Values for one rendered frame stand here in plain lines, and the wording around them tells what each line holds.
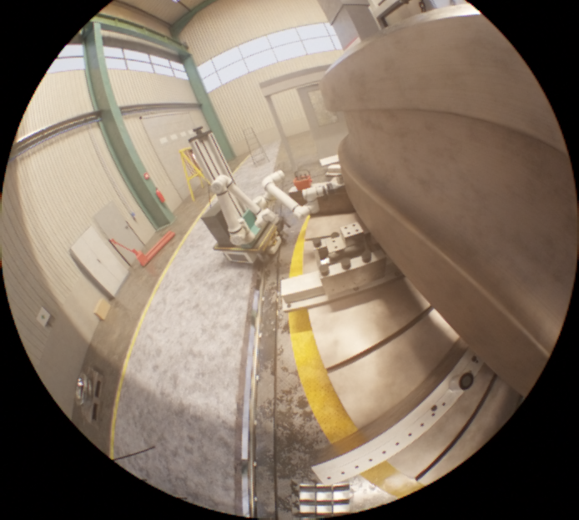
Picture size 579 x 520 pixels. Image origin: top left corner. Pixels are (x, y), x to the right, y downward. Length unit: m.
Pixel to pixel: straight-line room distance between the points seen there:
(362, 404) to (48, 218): 7.05
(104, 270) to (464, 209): 6.37
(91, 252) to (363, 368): 6.11
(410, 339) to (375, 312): 0.33
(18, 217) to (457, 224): 7.22
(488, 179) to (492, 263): 0.24
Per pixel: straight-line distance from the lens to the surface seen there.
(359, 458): 0.93
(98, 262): 6.01
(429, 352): 1.33
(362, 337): 1.28
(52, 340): 6.34
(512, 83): 0.42
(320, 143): 5.03
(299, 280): 1.40
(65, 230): 6.55
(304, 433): 1.64
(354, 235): 1.08
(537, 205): 0.59
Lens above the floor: 1.55
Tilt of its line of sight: 34 degrees down
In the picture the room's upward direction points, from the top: 23 degrees counter-clockwise
